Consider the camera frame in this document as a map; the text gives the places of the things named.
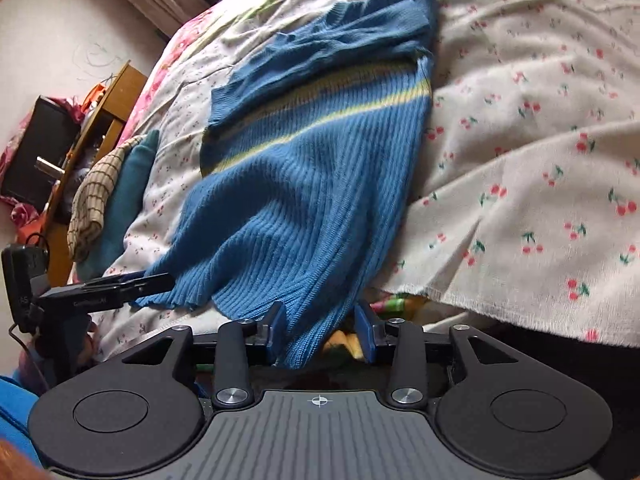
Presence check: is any person's left hand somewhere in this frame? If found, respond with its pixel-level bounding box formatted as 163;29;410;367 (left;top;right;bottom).
75;317;101;367

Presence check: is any yellow green floral cloth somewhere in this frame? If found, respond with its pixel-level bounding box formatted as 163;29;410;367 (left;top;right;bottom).
320;294;432;363

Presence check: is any black box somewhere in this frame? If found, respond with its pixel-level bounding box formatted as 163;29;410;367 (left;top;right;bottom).
0;95;82;212

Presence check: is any blue striped knit sweater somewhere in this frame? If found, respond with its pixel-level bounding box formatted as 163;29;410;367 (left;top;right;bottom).
131;0;442;372

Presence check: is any pink floral bedsheet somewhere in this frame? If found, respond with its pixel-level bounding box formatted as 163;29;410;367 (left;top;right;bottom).
125;7;213;128

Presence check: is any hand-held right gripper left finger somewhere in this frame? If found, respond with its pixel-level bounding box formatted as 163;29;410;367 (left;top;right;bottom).
120;301;288;409

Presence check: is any white cherry print bedsheet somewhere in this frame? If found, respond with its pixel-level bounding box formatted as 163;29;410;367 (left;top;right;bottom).
70;0;640;350

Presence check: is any red floral cloth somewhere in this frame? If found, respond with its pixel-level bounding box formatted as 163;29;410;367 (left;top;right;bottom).
0;110;46;233

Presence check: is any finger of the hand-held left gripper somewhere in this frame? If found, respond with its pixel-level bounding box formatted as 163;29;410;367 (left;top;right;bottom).
100;270;149;287
81;273;177;307

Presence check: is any wooden nightstand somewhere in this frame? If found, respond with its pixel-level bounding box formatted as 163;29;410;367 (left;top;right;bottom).
44;60;149;287

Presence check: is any teal cloth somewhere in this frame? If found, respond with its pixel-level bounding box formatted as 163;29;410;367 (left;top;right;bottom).
87;129;162;268

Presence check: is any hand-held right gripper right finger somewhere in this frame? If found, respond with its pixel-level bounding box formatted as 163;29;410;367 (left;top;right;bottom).
352;300;524;408

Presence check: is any checked beige cloth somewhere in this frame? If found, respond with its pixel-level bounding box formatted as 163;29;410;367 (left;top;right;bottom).
66;135;147;264

